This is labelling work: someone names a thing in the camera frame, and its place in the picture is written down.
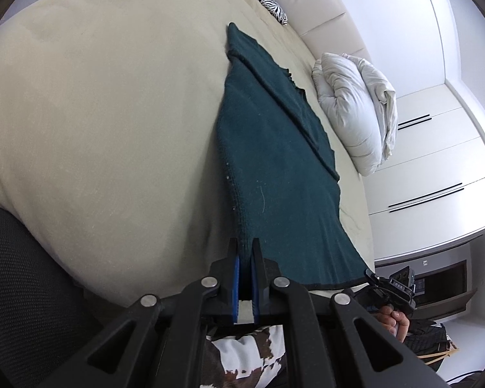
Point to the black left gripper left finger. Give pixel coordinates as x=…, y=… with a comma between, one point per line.
x=157, y=342

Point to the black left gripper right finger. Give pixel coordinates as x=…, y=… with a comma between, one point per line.
x=335, y=341

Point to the dark green knit sweater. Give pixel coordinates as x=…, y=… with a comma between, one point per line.
x=280, y=171

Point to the cow print clothing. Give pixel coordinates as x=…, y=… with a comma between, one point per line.
x=256, y=359

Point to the person's right hand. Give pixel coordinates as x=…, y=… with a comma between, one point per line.
x=394, y=321

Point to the black backpack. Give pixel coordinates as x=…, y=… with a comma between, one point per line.
x=429, y=341

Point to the black mesh chair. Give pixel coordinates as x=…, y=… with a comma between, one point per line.
x=48, y=337

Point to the white wardrobe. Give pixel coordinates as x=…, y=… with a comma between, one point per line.
x=430, y=194

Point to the white folded duvet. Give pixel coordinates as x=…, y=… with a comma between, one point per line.
x=361, y=106

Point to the beige bed sheet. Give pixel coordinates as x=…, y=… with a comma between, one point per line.
x=107, y=155

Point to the cream padded headboard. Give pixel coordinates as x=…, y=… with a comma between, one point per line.
x=325, y=26

